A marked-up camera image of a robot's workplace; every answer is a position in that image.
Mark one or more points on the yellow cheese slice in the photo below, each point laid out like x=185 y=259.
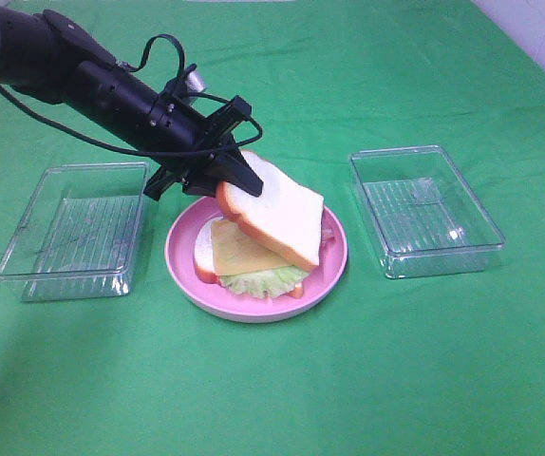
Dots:
x=235 y=253

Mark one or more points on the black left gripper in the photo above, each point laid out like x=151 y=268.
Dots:
x=196 y=151

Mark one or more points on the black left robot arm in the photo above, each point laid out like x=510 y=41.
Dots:
x=50 y=58

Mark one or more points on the red bacon strip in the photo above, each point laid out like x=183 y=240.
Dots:
x=327 y=238

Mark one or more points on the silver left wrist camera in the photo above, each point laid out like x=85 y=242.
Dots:
x=194 y=82

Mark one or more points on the clear plastic tray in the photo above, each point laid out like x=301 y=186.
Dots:
x=80 y=234
x=421 y=214

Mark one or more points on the white bread slice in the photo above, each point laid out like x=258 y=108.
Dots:
x=203 y=260

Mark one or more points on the pink round plate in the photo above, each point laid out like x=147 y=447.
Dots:
x=214 y=299

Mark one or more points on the clear left plastic tray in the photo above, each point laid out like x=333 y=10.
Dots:
x=80 y=234

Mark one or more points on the clear right plastic tray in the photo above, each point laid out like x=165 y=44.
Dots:
x=421 y=214

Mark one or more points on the green lettuce leaf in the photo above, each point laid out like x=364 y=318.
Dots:
x=270 y=283

